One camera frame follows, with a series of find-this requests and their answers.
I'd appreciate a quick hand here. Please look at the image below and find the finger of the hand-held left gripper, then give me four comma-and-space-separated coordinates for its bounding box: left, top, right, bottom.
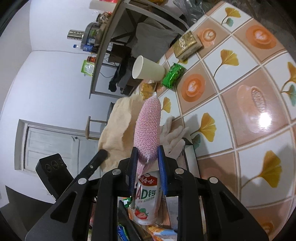
71, 150, 110, 184

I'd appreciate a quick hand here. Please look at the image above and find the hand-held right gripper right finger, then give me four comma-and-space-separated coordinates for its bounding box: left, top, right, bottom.
158, 146, 270, 241

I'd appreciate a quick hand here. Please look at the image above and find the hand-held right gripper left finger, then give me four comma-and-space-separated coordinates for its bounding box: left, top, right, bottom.
26, 147, 139, 241

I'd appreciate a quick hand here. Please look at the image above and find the white yogurt drink bottle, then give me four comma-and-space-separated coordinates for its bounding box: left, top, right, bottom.
128, 171, 162, 226

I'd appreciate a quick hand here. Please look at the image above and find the pink mesh scrub sponge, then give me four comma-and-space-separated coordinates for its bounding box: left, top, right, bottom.
134, 92, 162, 179

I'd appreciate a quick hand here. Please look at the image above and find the white door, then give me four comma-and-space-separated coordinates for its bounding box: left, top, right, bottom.
14, 119, 80, 172

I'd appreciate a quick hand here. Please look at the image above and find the white fluffy blanket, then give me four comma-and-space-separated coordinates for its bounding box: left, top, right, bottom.
98, 96, 197, 172

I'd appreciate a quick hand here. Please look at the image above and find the wooden chair black seat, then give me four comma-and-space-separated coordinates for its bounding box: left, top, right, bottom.
85, 101, 110, 141

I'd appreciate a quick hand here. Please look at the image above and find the orange snack bag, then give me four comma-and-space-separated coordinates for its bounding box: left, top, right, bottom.
147, 226, 179, 241

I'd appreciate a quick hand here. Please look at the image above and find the gold foil snack packet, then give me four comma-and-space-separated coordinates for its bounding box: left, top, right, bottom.
141, 82, 158, 100

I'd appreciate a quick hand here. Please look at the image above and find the patterned tablecloth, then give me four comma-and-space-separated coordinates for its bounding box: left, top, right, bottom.
148, 0, 296, 241

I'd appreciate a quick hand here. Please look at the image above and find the small green snack packet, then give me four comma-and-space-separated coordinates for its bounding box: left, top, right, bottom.
162, 62, 187, 89

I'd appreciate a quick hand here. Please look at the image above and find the black cloth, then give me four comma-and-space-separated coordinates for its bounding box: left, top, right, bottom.
108, 55, 137, 92

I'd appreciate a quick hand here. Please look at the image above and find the white paper cup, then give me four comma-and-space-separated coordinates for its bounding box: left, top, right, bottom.
132, 55, 167, 82

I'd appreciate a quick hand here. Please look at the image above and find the clear water bottle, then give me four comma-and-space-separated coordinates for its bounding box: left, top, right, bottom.
73, 44, 93, 52

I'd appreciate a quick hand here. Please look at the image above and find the long grey desk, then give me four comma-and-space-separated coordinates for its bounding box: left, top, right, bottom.
89, 0, 190, 99

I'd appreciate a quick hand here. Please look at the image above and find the metal cylinder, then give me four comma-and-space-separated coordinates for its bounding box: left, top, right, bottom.
67, 29, 84, 40

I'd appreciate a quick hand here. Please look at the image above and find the grey metal pot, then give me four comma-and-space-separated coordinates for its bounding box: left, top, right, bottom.
81, 22, 100, 42

